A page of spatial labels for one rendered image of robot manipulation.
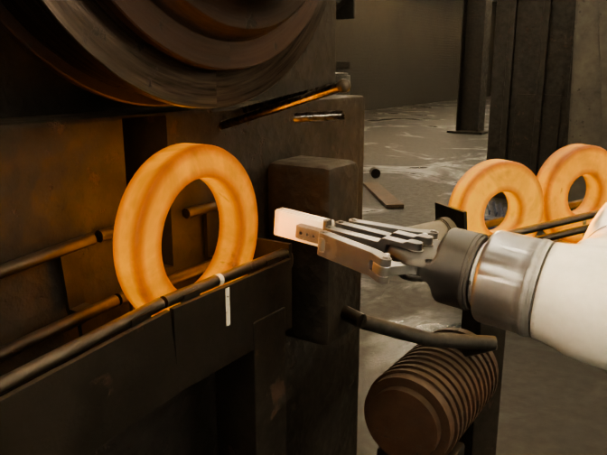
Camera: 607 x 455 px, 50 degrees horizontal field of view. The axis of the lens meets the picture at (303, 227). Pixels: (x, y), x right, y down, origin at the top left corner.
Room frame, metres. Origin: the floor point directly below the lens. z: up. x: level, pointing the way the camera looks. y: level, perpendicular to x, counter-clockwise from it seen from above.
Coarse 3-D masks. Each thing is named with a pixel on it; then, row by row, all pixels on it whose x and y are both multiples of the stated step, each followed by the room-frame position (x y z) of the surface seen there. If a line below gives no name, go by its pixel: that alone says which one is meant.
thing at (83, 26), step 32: (0, 0) 0.51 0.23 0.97; (32, 0) 0.49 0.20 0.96; (64, 0) 0.48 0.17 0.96; (320, 0) 0.77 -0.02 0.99; (32, 32) 0.53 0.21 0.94; (64, 32) 0.49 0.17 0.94; (96, 32) 0.50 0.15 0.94; (96, 64) 0.51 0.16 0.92; (128, 64) 0.53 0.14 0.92; (160, 64) 0.56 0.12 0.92; (288, 64) 0.71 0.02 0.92; (160, 96) 0.56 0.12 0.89; (192, 96) 0.59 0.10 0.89; (224, 96) 0.63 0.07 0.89; (256, 96) 0.67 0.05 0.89
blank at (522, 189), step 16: (496, 160) 0.95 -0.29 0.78; (464, 176) 0.94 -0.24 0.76; (480, 176) 0.92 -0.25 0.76; (496, 176) 0.93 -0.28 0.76; (512, 176) 0.94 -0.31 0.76; (528, 176) 0.95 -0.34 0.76; (464, 192) 0.92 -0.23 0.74; (480, 192) 0.92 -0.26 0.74; (496, 192) 0.93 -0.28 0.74; (512, 192) 0.94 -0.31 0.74; (528, 192) 0.95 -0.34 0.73; (464, 208) 0.91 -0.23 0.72; (480, 208) 0.92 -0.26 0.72; (512, 208) 0.97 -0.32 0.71; (528, 208) 0.95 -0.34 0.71; (480, 224) 0.92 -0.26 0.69; (512, 224) 0.95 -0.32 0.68; (528, 224) 0.96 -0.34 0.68
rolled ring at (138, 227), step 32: (160, 160) 0.60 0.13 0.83; (192, 160) 0.62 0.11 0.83; (224, 160) 0.66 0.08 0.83; (128, 192) 0.58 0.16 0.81; (160, 192) 0.58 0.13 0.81; (224, 192) 0.67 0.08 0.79; (128, 224) 0.56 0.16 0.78; (160, 224) 0.58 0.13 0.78; (224, 224) 0.69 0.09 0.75; (256, 224) 0.70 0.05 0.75; (128, 256) 0.56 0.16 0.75; (160, 256) 0.57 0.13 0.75; (224, 256) 0.68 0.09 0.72; (128, 288) 0.56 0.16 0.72; (160, 288) 0.57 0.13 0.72
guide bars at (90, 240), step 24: (192, 216) 0.71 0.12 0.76; (216, 216) 0.74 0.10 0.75; (72, 240) 0.57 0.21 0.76; (96, 240) 0.59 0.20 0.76; (216, 240) 0.74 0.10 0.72; (24, 264) 0.53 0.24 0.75; (72, 264) 0.57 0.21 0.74; (72, 288) 0.57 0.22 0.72; (72, 312) 0.56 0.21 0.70; (96, 312) 0.56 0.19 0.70; (24, 336) 0.51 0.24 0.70; (48, 336) 0.52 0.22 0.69; (0, 360) 0.48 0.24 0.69
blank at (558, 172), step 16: (576, 144) 1.01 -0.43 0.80; (560, 160) 0.98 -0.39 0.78; (576, 160) 0.99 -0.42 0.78; (592, 160) 1.00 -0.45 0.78; (544, 176) 0.98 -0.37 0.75; (560, 176) 0.98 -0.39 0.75; (576, 176) 0.99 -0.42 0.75; (592, 176) 1.01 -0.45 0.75; (544, 192) 0.97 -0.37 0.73; (560, 192) 0.98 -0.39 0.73; (592, 192) 1.02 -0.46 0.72; (544, 208) 0.97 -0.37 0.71; (560, 208) 0.98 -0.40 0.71; (576, 208) 1.03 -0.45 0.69; (592, 208) 1.01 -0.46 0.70; (576, 224) 0.99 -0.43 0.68; (576, 240) 0.99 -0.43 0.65
